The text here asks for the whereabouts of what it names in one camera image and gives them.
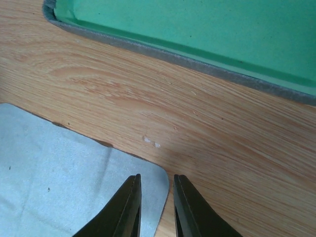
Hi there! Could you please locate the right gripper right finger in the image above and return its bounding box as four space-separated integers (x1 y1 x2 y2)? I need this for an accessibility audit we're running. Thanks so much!
173 174 241 237

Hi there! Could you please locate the blue-grey glasses case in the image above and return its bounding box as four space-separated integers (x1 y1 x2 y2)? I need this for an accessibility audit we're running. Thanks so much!
42 0 316 106

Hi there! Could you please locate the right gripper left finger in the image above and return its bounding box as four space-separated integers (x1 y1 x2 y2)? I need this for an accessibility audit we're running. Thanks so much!
74 174 141 237

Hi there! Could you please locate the light blue cleaning cloth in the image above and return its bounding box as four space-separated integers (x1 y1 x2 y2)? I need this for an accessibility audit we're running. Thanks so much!
0 103 169 237

